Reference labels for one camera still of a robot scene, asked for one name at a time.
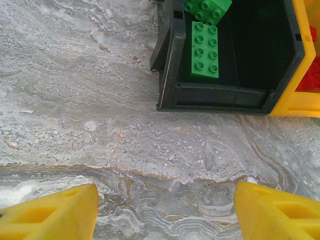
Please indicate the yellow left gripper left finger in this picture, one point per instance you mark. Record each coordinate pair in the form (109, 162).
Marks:
(50, 217)

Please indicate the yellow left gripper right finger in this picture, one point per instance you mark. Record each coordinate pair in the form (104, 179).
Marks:
(280, 217)

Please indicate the red long brick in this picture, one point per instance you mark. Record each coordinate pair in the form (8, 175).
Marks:
(311, 75)

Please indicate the red square brick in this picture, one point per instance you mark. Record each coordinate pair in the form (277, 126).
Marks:
(315, 33)

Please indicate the green two-by-four brick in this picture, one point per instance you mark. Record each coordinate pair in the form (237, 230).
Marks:
(210, 10)
(205, 50)

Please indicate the yellow plastic bin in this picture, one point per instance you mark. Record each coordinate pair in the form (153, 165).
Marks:
(297, 103)

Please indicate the black plastic bin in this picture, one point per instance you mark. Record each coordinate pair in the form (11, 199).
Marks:
(220, 97)

